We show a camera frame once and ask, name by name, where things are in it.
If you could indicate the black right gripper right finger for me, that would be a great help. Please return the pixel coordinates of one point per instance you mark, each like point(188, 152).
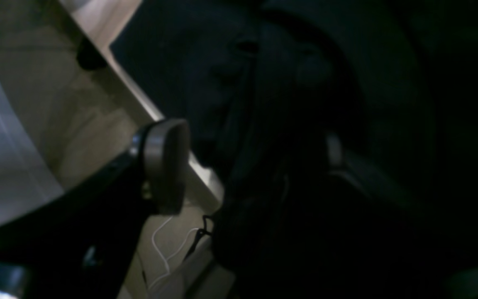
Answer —
point(376, 186)

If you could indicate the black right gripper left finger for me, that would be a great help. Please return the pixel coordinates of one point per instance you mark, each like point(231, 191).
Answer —
point(80, 246)

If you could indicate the black T-shirt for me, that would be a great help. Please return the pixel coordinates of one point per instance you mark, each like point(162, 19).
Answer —
point(261, 83)

